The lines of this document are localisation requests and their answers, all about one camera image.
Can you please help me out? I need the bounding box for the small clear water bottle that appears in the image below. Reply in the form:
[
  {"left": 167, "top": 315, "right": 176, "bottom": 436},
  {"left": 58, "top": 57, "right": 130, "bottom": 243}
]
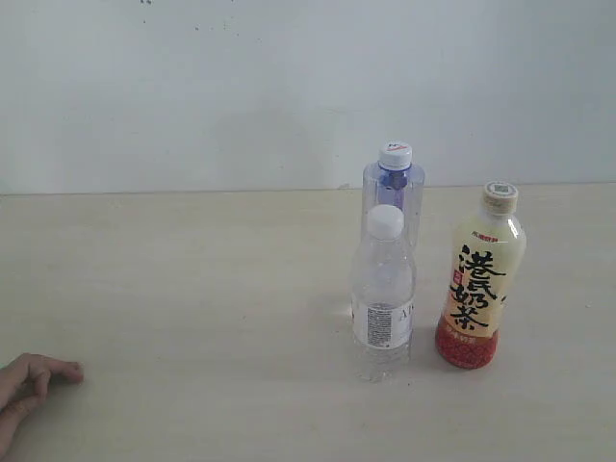
[{"left": 350, "top": 205, "right": 417, "bottom": 382}]

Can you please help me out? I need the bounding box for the milk tea bottle yellow red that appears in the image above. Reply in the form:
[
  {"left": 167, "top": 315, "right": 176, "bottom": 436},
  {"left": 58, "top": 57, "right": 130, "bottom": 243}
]
[{"left": 435, "top": 181, "right": 526, "bottom": 370}]

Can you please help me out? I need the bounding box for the blue-tinted clear water bottle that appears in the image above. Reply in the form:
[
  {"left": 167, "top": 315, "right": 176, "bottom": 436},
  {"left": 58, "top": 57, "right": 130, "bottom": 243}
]
[{"left": 360, "top": 141, "right": 425, "bottom": 259}]

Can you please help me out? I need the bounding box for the person's bare hand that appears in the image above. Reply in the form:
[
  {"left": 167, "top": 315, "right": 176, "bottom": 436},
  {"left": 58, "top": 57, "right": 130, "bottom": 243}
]
[{"left": 1, "top": 353, "right": 85, "bottom": 457}]

